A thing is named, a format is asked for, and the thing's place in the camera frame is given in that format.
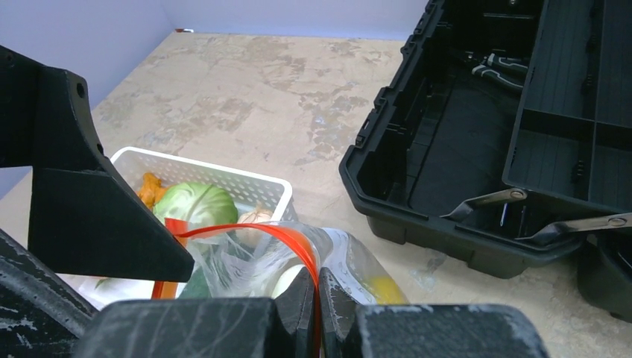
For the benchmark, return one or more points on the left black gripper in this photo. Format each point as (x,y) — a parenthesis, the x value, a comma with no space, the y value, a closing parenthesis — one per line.
(84,218)

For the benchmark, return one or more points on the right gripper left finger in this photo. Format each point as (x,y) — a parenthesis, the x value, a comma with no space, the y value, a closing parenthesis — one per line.
(208,327)

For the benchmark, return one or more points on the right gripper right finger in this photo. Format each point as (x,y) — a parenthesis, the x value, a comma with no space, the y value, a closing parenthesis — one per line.
(351,329)

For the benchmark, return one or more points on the orange fruit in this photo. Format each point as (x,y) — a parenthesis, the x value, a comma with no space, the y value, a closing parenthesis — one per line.
(385,290)

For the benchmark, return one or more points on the green cucumber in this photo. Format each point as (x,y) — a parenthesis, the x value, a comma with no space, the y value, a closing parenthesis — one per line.
(199,286)

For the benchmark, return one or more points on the clear zip top bag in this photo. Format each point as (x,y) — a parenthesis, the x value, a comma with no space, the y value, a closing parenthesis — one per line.
(238,271)

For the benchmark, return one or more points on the garlic bulb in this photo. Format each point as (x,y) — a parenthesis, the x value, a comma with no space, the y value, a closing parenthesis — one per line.
(249,236)

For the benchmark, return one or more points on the green cabbage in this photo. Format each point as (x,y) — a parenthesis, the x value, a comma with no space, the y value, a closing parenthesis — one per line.
(199,204)

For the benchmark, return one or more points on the white plastic basket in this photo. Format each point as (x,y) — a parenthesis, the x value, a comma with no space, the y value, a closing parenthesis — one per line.
(246,188)

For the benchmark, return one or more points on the black open toolbox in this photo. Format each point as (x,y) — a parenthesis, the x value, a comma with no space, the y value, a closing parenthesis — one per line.
(505,182)

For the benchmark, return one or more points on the black pliers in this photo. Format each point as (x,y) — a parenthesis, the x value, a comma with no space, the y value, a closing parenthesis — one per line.
(505,72)

